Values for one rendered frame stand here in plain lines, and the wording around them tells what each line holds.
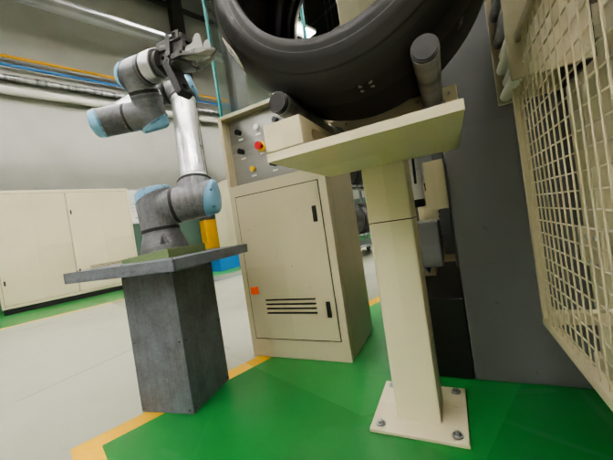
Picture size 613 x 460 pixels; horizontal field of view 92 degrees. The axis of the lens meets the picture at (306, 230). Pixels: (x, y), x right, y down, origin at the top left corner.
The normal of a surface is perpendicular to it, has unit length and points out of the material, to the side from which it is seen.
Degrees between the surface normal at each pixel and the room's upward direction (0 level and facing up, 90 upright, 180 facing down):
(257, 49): 98
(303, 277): 90
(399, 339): 90
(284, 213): 90
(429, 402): 90
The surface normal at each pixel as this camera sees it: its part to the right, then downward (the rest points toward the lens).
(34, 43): 0.68, -0.09
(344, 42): -0.39, 0.26
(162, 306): -0.28, 0.06
